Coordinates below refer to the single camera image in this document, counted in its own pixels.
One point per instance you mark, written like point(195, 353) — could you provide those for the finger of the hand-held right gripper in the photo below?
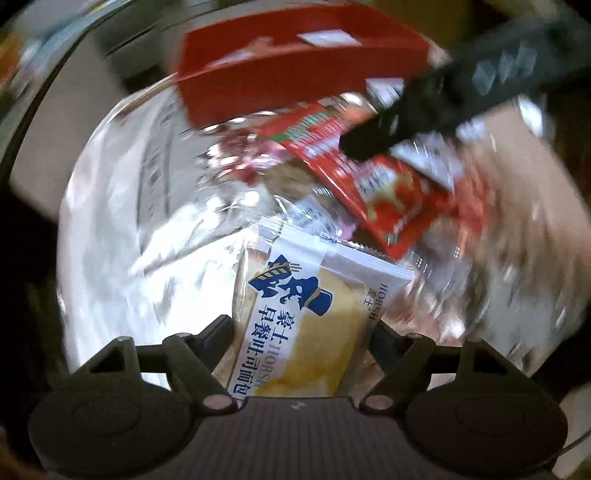
point(397, 120)

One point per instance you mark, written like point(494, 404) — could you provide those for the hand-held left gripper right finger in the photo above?
point(385, 339)

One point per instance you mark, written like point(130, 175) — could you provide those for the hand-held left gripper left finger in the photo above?
point(220, 331)

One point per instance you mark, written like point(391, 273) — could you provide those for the red snack packet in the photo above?
point(383, 194)

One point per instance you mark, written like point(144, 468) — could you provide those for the white blue bread packet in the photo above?
point(304, 314)

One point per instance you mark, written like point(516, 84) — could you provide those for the red tray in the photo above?
point(277, 69)

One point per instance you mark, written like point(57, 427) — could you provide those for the clear plastic packet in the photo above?
point(309, 214)

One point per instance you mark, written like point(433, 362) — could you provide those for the pink candy wrapper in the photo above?
point(240, 152)

